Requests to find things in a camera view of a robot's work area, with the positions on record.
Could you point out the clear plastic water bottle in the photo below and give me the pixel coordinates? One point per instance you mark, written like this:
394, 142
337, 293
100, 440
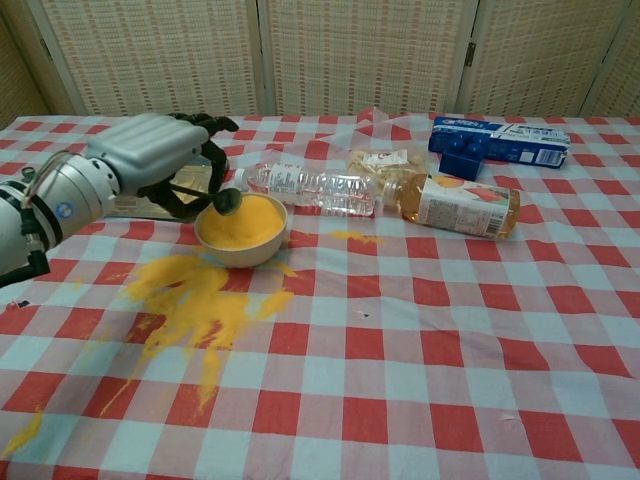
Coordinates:
320, 192

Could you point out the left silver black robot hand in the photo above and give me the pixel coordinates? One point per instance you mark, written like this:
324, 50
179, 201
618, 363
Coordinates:
145, 150

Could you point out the red white checked tablecloth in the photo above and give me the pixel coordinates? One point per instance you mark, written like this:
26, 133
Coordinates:
400, 350

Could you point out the yellow bowl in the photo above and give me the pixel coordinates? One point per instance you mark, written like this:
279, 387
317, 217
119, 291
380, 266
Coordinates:
240, 250

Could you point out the metal tray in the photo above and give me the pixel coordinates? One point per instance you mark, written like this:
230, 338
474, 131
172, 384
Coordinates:
125, 210

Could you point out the woven folding screen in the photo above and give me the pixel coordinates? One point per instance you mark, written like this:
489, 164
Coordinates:
150, 50

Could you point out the clear snack bag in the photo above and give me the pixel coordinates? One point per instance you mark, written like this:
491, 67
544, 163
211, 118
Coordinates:
385, 160

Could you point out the spilled yellow powder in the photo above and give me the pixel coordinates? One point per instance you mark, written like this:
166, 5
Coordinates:
200, 300

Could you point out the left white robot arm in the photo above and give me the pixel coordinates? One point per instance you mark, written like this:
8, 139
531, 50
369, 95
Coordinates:
65, 200

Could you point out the orange juice bottle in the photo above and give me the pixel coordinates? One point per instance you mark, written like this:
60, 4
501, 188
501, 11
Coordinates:
460, 205

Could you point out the blue toothpaste box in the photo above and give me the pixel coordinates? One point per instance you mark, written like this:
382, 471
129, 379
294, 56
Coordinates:
525, 145

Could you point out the blue building block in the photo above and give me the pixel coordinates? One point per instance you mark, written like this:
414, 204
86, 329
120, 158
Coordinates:
460, 165

